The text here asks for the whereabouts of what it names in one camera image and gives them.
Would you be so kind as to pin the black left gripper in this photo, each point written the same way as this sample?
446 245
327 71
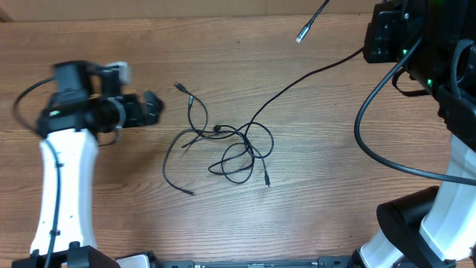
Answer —
137 117

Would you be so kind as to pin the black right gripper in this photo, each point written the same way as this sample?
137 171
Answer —
381 30

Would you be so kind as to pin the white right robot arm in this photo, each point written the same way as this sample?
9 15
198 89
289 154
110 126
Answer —
431 48

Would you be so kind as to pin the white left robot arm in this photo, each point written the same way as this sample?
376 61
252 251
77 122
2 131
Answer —
88 101

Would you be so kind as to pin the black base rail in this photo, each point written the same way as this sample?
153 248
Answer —
321 262

